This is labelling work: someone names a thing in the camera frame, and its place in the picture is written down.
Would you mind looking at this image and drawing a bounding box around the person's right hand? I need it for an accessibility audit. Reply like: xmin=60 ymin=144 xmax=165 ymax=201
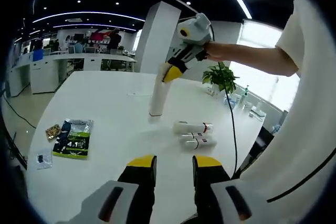
xmin=203 ymin=42 xmax=231 ymax=62

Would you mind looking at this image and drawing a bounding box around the small white skincare bottle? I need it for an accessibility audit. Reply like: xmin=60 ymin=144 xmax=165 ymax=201
xmin=179 ymin=132 xmax=215 ymax=142

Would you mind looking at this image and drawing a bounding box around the small clear plastic bag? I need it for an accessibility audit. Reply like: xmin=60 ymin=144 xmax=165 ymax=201
xmin=36 ymin=150 xmax=54 ymax=170

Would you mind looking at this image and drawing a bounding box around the blue box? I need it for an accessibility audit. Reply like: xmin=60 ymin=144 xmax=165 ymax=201
xmin=32 ymin=49 xmax=45 ymax=63

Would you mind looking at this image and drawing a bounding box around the bright window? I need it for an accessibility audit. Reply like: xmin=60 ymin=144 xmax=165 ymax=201
xmin=227 ymin=18 xmax=300 ymax=112

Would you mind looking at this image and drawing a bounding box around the green top pump bottle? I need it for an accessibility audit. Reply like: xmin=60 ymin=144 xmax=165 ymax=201
xmin=237 ymin=84 xmax=250 ymax=110

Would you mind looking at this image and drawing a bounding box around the tall white skincare tube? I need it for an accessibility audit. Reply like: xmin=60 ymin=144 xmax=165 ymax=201
xmin=148 ymin=66 xmax=173 ymax=118

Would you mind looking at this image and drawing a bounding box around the clear cap skincare bottle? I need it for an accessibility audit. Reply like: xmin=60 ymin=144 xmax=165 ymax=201
xmin=183 ymin=137 xmax=218 ymax=151

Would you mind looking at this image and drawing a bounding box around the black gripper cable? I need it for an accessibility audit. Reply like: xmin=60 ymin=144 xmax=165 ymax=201
xmin=208 ymin=22 xmax=239 ymax=178

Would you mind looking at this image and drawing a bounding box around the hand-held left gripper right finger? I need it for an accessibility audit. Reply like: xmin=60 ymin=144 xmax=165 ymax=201
xmin=192 ymin=155 xmax=267 ymax=224

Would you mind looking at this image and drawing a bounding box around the red collar skincare bottle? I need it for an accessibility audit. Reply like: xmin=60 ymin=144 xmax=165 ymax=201
xmin=173 ymin=120 xmax=214 ymax=134

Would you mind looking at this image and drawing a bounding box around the gold foil snack packet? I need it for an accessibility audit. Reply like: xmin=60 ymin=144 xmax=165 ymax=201
xmin=45 ymin=123 xmax=63 ymax=141

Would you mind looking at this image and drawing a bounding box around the long white counter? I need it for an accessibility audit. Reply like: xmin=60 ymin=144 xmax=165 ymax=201
xmin=10 ymin=52 xmax=138 ymax=97

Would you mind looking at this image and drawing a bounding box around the thin black cable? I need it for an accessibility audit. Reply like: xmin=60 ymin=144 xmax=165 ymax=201
xmin=266 ymin=147 xmax=336 ymax=204

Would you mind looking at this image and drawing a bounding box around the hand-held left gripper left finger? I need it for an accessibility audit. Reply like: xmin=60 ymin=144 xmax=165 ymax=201
xmin=57 ymin=155 xmax=158 ymax=224

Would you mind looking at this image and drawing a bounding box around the pink banner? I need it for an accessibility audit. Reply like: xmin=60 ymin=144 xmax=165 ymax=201
xmin=90 ymin=30 xmax=111 ymax=41

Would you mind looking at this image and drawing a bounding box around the green potted plant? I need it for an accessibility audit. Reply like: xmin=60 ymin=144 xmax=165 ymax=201
xmin=202 ymin=61 xmax=240 ymax=95

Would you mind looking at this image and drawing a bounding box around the green and black packet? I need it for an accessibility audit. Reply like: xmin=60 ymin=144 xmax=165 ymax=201
xmin=52 ymin=118 xmax=95 ymax=161

